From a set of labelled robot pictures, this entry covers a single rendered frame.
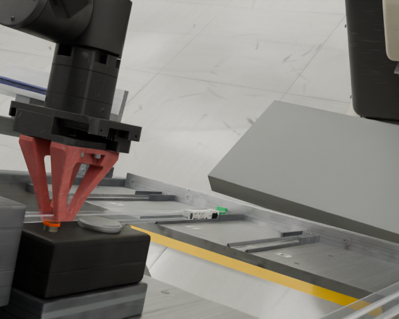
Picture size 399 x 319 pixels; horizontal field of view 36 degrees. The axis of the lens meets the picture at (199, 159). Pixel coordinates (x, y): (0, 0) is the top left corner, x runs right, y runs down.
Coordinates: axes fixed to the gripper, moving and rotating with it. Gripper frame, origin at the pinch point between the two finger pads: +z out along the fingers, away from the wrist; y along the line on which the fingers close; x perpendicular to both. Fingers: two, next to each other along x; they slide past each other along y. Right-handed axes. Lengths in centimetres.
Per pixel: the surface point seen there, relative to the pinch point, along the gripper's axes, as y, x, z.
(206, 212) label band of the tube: 0.7, 24.2, -0.5
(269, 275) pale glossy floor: -27, 112, 24
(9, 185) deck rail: -19.1, 11.1, 1.0
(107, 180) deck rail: -19.1, 28.9, -0.3
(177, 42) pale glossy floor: -126, 187, -48
